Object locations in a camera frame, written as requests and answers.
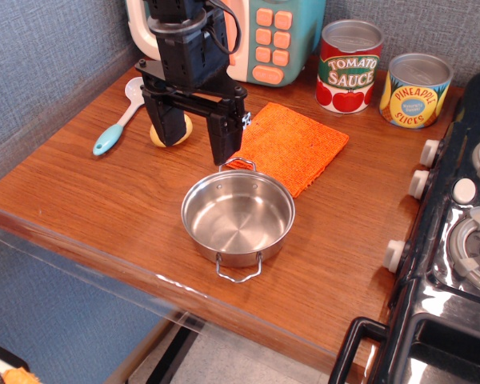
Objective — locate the pineapple slices can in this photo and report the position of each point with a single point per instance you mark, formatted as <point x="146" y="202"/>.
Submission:
<point x="415" y="89"/>

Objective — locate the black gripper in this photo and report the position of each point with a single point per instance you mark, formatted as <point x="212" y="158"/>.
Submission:
<point x="191" y="75"/>

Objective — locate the white stove knob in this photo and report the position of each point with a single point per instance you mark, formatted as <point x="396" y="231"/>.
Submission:
<point x="429" y="152"/>
<point x="393" y="255"/>
<point x="418" y="183"/>

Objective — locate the yellow toy potato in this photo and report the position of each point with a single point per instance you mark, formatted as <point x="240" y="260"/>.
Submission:
<point x="157" y="141"/>

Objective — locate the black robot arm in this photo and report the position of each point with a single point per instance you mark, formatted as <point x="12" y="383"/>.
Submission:
<point x="188" y="19"/>

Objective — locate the toy microwave teal and cream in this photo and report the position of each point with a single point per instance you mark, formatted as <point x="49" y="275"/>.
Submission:
<point x="270" y="40"/>

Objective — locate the orange cloth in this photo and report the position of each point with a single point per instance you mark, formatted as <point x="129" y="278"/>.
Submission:
<point x="289" y="147"/>

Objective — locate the tomato sauce can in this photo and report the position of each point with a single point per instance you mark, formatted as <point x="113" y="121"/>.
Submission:
<point x="348" y="63"/>

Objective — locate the black toy stove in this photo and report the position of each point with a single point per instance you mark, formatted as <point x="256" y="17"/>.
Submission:
<point x="433" y="331"/>

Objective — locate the orange object bottom left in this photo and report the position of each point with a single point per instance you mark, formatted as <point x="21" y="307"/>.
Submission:
<point x="19" y="376"/>

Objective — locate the stainless steel pot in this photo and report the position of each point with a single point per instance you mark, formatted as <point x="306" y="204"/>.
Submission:
<point x="238" y="218"/>

